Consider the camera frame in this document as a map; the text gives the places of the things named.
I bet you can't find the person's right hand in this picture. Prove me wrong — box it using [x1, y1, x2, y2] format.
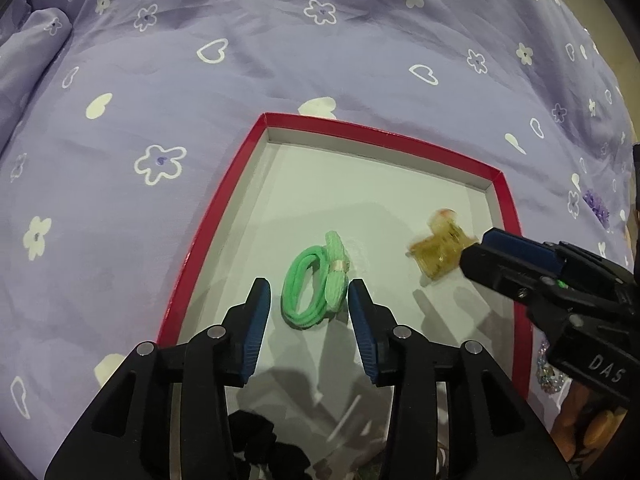
[550, 389, 632, 467]

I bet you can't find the black scrunchie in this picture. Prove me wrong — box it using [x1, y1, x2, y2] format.
[227, 409, 313, 480]

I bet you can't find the red shallow box tray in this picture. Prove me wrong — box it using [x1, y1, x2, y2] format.
[156, 111, 533, 480]

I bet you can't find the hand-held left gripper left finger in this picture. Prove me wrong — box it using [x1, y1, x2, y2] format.
[44, 276, 273, 480]

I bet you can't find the green hair tie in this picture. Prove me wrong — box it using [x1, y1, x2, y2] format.
[281, 231, 349, 331]

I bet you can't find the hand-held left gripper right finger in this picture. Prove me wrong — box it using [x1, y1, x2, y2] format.
[347, 278, 573, 480]

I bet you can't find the purple floral duvet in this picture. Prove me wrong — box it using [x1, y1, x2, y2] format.
[0, 0, 640, 480]

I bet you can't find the purple flower hair accessory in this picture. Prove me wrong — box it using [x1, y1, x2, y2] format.
[581, 189, 612, 221]

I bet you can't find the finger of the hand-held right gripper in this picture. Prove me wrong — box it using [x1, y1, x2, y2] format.
[481, 226, 636, 291]
[459, 243, 593, 333]

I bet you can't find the yellow hair claw clip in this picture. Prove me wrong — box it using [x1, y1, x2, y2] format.
[409, 208, 481, 279]

